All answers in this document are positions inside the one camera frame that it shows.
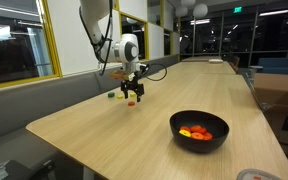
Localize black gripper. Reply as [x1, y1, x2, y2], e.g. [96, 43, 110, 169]
[120, 79, 145, 103]

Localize black bowl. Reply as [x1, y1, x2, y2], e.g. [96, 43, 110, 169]
[169, 110, 231, 154]

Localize yellow framed glass window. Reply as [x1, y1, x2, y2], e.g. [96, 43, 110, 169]
[0, 0, 63, 93]
[118, 11, 149, 64]

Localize light wooden table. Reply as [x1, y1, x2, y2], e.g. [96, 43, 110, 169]
[180, 55, 223, 63]
[157, 60, 237, 76]

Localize white round pendant lamp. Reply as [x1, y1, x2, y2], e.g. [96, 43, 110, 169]
[179, 0, 196, 7]
[192, 3, 208, 19]
[174, 5, 188, 18]

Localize brown wooden chair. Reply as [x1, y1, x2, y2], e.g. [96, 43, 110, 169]
[228, 54, 241, 73]

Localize gray upholstered bench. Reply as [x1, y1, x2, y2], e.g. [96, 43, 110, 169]
[0, 54, 180, 180]

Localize dark blurry person figure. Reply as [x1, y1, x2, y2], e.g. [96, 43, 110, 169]
[0, 39, 38, 85]

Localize open brown cardboard box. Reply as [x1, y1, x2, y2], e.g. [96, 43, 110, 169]
[250, 72, 288, 168]

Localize black equipment case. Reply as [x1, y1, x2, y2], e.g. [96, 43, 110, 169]
[0, 159, 57, 180]

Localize blue sofa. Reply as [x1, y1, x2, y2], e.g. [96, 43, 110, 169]
[257, 56, 288, 80]

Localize long ceiling light strip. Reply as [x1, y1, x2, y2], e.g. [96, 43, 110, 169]
[258, 8, 288, 17]

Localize black looping gripper cable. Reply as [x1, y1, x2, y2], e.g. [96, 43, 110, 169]
[138, 62, 168, 82]

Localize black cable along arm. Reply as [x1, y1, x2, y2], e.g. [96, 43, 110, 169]
[78, 0, 114, 76]

